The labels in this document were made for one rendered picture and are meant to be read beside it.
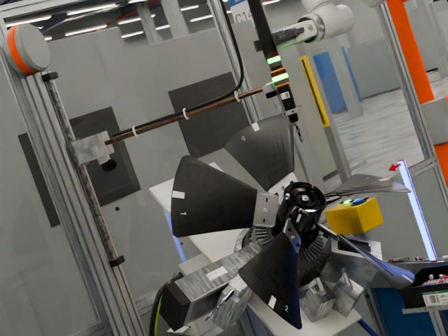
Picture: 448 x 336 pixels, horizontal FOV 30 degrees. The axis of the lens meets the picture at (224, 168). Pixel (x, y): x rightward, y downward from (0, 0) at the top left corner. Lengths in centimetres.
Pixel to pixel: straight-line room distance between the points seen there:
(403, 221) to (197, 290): 159
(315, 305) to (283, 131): 52
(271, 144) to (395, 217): 124
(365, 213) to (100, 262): 87
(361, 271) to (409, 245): 120
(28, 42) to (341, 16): 93
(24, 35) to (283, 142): 83
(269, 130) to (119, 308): 72
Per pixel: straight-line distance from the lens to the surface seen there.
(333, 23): 246
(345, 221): 280
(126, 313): 262
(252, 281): 204
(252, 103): 315
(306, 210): 222
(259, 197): 227
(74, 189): 257
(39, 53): 261
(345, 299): 236
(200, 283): 220
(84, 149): 254
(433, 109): 611
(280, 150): 241
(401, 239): 359
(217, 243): 245
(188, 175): 224
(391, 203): 356
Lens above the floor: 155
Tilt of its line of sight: 5 degrees down
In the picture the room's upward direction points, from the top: 19 degrees counter-clockwise
